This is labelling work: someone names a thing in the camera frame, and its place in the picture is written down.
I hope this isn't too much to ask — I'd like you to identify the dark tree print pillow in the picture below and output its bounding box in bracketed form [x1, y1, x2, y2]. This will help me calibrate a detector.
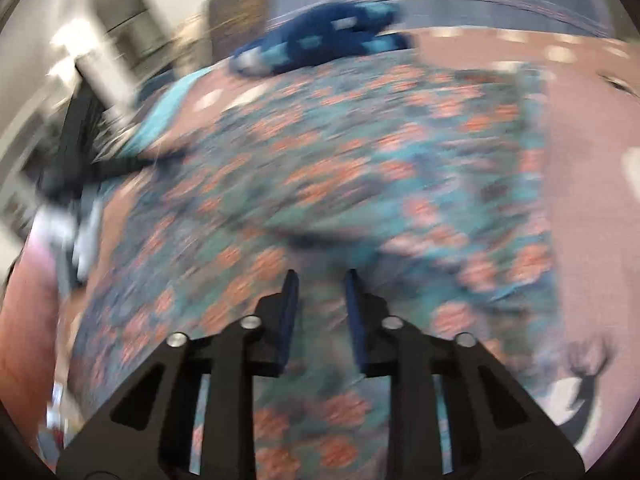
[206, 0, 272, 63]

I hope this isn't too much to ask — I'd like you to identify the pink deer print bedsheet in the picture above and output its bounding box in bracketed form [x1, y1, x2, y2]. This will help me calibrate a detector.
[0, 25, 640, 480]

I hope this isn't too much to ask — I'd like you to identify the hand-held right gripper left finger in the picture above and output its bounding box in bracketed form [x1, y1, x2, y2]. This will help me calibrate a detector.
[56, 269, 301, 480]

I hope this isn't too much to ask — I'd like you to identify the floral teal garment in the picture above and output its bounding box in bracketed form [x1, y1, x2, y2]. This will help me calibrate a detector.
[65, 60, 566, 480]

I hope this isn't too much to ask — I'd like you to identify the navy star print pillow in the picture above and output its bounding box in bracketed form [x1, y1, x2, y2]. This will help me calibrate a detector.
[227, 1, 416, 77]

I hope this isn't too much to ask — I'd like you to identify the person's left forearm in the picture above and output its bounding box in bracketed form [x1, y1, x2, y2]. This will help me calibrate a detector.
[0, 245, 76, 461]

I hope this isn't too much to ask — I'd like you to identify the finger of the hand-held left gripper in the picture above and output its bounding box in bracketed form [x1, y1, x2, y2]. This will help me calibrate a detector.
[95, 146, 192, 184]

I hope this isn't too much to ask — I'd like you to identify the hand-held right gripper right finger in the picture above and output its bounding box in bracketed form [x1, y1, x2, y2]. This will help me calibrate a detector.
[345, 268, 586, 480]

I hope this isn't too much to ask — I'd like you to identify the light blue blanket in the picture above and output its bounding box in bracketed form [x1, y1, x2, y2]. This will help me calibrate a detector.
[119, 67, 212, 157]

